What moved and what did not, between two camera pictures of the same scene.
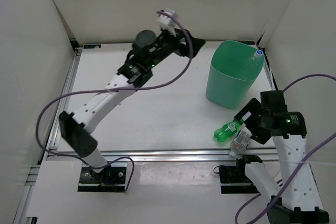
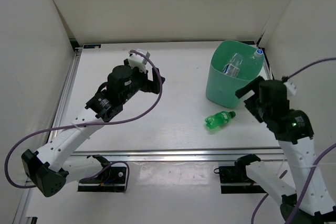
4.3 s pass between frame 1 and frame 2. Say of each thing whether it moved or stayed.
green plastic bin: stayed
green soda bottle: moved
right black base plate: stayed
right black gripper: moved
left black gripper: moved
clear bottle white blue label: moved
